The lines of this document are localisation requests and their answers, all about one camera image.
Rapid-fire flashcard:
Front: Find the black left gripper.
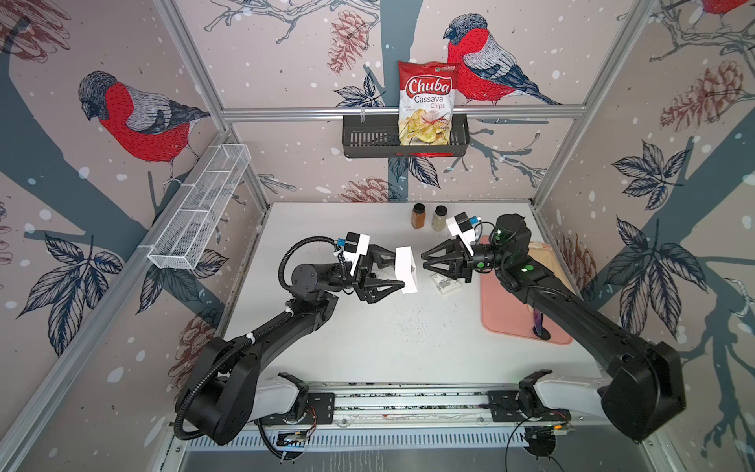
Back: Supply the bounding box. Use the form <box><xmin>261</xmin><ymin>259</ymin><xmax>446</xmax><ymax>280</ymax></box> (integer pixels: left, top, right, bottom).
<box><xmin>317</xmin><ymin>249</ymin><xmax>403</xmax><ymax>309</ymax></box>

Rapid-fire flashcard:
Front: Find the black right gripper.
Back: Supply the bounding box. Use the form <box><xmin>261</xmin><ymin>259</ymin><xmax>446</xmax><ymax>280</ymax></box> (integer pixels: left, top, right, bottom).
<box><xmin>422</xmin><ymin>241</ymin><xmax>509</xmax><ymax>288</ymax></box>

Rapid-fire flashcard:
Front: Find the white jewelry box lid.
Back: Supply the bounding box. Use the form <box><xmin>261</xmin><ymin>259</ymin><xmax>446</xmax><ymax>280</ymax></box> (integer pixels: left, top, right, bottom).
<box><xmin>394</xmin><ymin>246</ymin><xmax>418</xmax><ymax>294</ymax></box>

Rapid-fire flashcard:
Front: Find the white lift-off lid jewelry box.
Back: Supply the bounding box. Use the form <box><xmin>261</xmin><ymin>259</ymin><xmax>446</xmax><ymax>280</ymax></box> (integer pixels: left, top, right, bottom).
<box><xmin>431</xmin><ymin>273</ymin><xmax>463</xmax><ymax>296</ymax></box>

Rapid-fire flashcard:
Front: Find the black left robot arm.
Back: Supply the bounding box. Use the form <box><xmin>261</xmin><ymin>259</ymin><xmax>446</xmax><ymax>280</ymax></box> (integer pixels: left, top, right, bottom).
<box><xmin>173</xmin><ymin>232</ymin><xmax>405</xmax><ymax>446</ymax></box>

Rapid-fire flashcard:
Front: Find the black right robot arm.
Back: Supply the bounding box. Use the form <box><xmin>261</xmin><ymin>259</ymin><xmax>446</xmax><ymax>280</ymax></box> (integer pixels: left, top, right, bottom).
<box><xmin>421</xmin><ymin>214</ymin><xmax>686</xmax><ymax>442</ymax></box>

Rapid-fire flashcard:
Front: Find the beige spice jar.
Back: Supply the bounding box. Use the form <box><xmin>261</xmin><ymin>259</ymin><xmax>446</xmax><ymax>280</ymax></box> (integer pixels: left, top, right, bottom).
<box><xmin>432</xmin><ymin>205</ymin><xmax>447</xmax><ymax>232</ymax></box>

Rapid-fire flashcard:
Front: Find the orange spice jar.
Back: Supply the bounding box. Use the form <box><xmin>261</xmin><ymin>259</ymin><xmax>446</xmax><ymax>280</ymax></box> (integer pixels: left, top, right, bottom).
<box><xmin>411</xmin><ymin>203</ymin><xmax>427</xmax><ymax>229</ymax></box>

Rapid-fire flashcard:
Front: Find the pink plastic tray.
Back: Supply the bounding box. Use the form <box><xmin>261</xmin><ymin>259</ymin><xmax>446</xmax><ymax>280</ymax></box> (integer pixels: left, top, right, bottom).
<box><xmin>479</xmin><ymin>235</ymin><xmax>574</xmax><ymax>346</ymax></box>

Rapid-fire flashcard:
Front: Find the wooden cutting board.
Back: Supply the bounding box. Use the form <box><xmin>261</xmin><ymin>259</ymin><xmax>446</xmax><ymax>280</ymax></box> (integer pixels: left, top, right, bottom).
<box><xmin>529</xmin><ymin>241</ymin><xmax>574</xmax><ymax>292</ymax></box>

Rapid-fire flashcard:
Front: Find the Chuba cassava chips bag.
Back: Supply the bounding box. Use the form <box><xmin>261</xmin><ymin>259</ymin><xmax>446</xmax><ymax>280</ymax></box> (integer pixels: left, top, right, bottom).
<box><xmin>398</xmin><ymin>62</ymin><xmax>458</xmax><ymax>147</ymax></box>

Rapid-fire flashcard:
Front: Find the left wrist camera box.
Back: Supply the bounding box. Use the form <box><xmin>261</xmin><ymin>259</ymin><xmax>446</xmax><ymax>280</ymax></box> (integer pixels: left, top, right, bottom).
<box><xmin>337</xmin><ymin>232</ymin><xmax>371</xmax><ymax>277</ymax></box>

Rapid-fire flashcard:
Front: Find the aluminium mounting rail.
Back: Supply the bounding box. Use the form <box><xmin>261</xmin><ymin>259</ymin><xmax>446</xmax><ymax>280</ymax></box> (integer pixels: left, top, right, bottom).
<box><xmin>170</xmin><ymin>382</ymin><xmax>656</xmax><ymax>432</ymax></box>

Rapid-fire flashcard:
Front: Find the black wire wall basket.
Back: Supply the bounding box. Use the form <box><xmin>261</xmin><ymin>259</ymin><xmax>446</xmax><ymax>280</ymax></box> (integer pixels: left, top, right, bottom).
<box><xmin>341</xmin><ymin>114</ymin><xmax>470</xmax><ymax>159</ymax></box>

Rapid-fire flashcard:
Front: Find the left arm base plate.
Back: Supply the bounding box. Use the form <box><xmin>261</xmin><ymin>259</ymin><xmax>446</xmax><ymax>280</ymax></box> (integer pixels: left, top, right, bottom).
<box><xmin>261</xmin><ymin>393</ymin><xmax>335</xmax><ymax>427</ymax></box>

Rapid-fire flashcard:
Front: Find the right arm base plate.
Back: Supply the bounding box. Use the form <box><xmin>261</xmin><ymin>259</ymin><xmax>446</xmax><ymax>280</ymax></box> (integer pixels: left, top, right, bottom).
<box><xmin>486</xmin><ymin>389</ymin><xmax>571</xmax><ymax>423</ymax></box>

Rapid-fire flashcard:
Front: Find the white mesh wall shelf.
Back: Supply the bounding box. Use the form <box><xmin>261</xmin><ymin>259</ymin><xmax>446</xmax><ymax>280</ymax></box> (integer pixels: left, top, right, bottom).
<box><xmin>147</xmin><ymin>144</ymin><xmax>251</xmax><ymax>271</ymax></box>

